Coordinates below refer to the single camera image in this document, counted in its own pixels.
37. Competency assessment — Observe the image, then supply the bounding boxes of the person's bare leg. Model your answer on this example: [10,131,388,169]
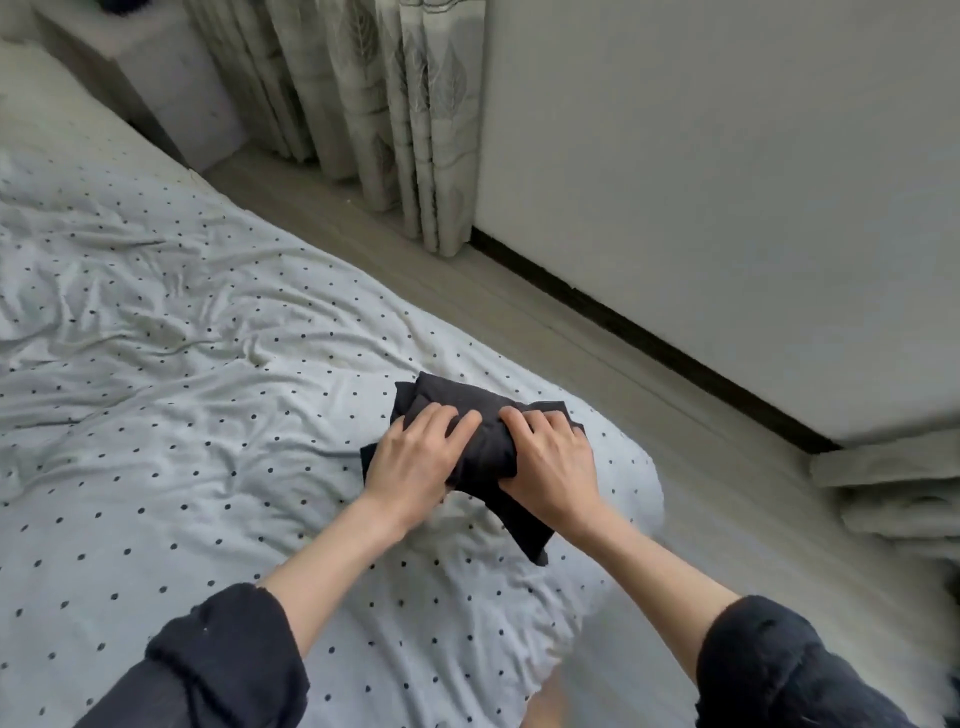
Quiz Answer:
[517,672,572,728]

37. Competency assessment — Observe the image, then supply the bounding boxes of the white dotted bed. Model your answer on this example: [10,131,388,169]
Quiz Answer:
[0,37,666,728]

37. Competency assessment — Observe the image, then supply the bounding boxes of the person's left hand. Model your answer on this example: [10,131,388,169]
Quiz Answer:
[360,400,485,534]

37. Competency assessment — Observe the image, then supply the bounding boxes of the black soft trousers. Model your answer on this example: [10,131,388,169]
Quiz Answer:
[360,372,590,567]

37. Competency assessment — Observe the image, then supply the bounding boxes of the white bedside cabinet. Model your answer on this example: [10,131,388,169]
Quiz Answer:
[30,0,249,170]

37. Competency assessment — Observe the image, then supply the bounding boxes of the person's right forearm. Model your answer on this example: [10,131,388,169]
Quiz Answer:
[570,502,917,728]

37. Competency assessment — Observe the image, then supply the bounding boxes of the person's right hand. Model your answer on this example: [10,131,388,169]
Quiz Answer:
[498,405,605,545]

